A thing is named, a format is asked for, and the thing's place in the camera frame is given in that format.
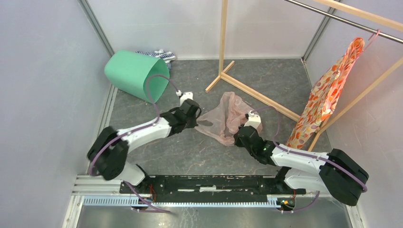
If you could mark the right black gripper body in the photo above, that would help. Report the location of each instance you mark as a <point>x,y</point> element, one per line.
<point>238,142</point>

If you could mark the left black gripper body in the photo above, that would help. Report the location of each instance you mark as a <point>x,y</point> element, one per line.
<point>191,123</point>

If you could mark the pink plastic trash bag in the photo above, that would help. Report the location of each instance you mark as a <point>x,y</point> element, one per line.
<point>222,122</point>

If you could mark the green trash bin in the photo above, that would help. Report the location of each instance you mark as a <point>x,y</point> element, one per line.
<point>137,74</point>

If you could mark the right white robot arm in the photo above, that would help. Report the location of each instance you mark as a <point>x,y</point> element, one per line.
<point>332,172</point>

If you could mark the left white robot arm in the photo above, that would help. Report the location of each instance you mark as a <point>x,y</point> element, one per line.
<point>109,152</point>

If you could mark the blue striped cloth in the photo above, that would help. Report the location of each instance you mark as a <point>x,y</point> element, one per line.
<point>167,57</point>

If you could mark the floral orange garment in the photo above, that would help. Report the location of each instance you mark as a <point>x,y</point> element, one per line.
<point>324,95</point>

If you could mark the metal hanging rod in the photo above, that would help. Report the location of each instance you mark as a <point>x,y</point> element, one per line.
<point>348,22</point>

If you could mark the pink clothes hanger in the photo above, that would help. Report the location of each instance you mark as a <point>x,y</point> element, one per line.
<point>371,39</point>

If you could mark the wooden clothes rack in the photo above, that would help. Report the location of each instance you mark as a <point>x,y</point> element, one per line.
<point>222,75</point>

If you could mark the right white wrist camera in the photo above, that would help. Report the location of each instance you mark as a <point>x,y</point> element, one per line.
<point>253,120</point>

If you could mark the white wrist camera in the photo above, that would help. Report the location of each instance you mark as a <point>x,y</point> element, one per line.
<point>183,96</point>
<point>253,120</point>

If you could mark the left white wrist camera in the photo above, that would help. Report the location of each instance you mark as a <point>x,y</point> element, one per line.
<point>183,96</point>

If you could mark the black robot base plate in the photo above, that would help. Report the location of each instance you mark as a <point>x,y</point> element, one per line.
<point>215,188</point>

